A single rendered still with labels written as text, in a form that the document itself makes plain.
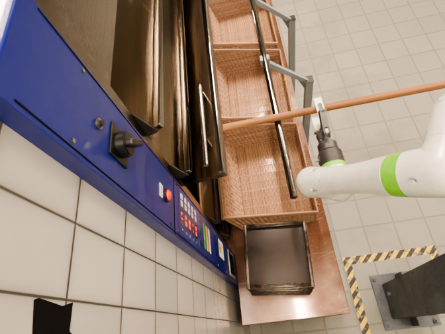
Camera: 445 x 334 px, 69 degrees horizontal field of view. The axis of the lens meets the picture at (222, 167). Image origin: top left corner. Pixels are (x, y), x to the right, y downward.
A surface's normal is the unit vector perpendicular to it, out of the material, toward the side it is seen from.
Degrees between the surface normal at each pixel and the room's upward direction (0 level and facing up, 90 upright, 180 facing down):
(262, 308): 0
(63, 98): 90
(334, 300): 0
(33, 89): 90
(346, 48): 0
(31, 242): 90
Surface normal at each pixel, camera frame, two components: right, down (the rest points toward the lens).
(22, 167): 0.98, -0.17
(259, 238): -0.19, -0.43
